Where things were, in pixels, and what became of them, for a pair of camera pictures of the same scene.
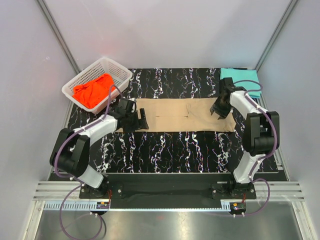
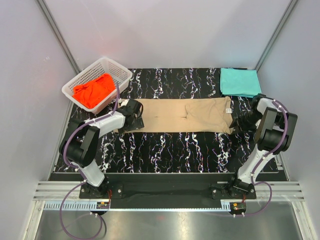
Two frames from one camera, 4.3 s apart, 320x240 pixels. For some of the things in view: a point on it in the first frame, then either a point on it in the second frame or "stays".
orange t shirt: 92,93 stays
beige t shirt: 183,115 stays
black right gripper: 216,108 to 239,119
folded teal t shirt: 243,74 stays
